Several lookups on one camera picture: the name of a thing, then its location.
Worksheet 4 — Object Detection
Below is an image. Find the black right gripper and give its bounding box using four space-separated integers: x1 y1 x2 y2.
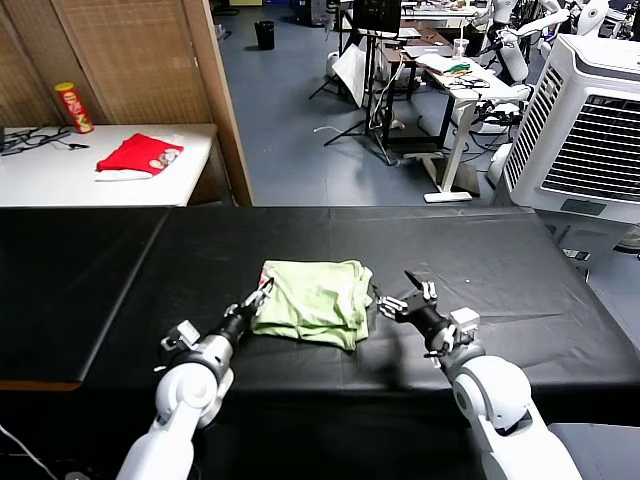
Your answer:
370 270 454 346

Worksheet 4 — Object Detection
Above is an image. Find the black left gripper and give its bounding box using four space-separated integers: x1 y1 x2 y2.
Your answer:
219 278 276 344

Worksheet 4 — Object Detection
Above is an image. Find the light green t-shirt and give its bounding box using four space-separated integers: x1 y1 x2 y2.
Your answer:
249 258 375 351

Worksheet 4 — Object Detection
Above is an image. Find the large black table cover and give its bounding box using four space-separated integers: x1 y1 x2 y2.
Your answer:
79 205 640 416

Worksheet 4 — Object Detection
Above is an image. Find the small black table cover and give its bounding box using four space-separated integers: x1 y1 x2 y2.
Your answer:
0 207 171 386

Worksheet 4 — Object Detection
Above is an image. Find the red santa hat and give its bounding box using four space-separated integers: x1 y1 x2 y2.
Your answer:
94 133 185 182

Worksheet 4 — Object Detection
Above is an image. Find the white standing desk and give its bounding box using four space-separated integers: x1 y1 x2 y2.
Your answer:
417 53 531 204

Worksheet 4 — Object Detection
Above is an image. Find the black-legged desk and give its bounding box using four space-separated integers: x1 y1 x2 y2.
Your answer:
362 28 446 151

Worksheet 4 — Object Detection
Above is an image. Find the black tripod stand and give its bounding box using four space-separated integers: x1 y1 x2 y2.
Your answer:
308 14 361 101

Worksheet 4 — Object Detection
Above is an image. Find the white side table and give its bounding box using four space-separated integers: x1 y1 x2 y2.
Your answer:
0 124 220 208

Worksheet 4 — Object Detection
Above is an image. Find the white reflector board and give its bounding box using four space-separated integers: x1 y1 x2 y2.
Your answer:
332 44 366 109

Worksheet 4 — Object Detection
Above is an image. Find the white air cooler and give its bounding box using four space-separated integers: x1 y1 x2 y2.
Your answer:
499 33 640 225

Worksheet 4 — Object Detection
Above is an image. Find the silver laptop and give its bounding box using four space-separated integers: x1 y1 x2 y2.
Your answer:
403 44 454 60

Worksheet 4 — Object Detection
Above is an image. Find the red chips can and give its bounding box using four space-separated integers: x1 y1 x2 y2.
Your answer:
54 82 96 135

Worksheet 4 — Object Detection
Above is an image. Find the brown wooden desk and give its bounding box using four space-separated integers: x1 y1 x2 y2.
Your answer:
379 24 454 61

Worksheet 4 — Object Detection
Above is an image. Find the white humanoid robot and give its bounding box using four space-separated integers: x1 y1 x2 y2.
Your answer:
469 0 571 86
569 0 611 37

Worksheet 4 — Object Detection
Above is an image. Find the wooden folding screen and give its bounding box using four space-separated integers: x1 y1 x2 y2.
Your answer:
0 0 254 207

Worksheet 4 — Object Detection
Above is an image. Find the black trash bin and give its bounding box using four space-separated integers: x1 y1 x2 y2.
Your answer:
253 20 276 51

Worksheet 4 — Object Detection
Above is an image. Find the black monitor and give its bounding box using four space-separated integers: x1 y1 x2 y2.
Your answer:
352 0 402 31

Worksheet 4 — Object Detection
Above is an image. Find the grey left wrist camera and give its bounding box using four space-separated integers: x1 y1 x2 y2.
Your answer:
159 321 199 351

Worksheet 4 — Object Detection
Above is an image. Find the black cable bundle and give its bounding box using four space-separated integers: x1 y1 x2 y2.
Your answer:
0 125 91 157

